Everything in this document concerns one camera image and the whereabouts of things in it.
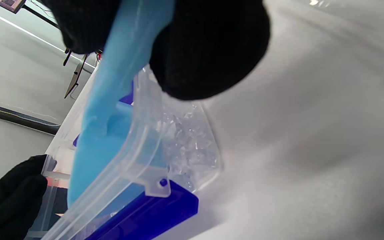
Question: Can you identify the person's right hand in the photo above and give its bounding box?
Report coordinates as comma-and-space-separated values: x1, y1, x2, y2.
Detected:
42, 0, 271, 101

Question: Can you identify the dark wooden side table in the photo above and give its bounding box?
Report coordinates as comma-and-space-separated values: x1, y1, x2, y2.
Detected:
64, 53, 94, 99

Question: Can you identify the blue plastic scoop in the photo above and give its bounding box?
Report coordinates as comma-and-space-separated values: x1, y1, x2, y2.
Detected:
67, 0, 176, 220

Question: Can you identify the person's left hand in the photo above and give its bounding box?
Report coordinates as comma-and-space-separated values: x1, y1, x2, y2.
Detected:
0, 154, 58, 240

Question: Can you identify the pile of clear ice cubes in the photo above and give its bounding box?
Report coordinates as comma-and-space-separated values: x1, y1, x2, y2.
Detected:
159, 103, 221, 194

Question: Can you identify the lit monitor on stand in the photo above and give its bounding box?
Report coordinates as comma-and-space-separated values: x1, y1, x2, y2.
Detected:
0, 0, 28, 14

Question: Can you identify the clear container with blue clips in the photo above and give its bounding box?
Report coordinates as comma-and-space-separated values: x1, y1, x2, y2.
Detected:
25, 63, 223, 240

